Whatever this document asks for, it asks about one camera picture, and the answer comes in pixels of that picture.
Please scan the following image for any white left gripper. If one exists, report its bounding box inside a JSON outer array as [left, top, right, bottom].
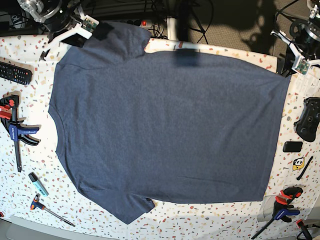
[[270, 30, 311, 75]]

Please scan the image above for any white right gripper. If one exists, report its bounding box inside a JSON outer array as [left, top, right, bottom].
[[39, 4, 99, 60]]

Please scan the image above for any blue grey T-shirt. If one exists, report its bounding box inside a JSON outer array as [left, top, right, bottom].
[[48, 22, 290, 224]]

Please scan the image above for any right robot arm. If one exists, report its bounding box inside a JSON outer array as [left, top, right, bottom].
[[18, 0, 100, 60]]

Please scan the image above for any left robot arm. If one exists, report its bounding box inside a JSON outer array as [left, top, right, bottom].
[[270, 0, 320, 77]]

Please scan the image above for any white paper sheet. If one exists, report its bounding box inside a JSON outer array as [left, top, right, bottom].
[[295, 73, 320, 97]]

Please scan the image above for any white power strip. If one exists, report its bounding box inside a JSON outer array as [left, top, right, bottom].
[[119, 19, 153, 29]]

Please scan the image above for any black TV remote control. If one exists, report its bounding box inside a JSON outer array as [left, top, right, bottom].
[[0, 62, 32, 86]]

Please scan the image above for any white metal table leg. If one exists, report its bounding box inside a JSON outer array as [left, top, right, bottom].
[[166, 16, 178, 41]]

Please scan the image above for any black game controller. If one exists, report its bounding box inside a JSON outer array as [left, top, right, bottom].
[[294, 97, 320, 143]]

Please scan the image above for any blue black bar clamp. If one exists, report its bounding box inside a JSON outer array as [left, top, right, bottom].
[[0, 95, 40, 173]]

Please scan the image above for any small black rectangular case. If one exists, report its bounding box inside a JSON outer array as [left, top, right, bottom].
[[282, 141, 303, 153]]

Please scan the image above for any yellow panda sticker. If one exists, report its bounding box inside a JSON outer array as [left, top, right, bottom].
[[292, 157, 305, 171]]

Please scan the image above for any thin black strip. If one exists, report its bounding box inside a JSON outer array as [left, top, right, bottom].
[[296, 156, 314, 181]]

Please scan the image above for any light blue highlighter marker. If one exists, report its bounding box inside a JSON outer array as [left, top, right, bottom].
[[28, 172, 49, 197]]

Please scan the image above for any terrazzo pattern tablecloth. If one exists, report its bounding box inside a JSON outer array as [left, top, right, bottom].
[[0, 35, 320, 240]]

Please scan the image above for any blue red bar clamp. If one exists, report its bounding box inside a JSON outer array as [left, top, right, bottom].
[[251, 187, 303, 240]]

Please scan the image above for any red black corner clamp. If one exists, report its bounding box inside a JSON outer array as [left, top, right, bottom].
[[296, 219, 313, 240]]

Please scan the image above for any orange blue T-handle screwdriver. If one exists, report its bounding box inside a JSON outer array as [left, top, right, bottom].
[[30, 193, 76, 227]]

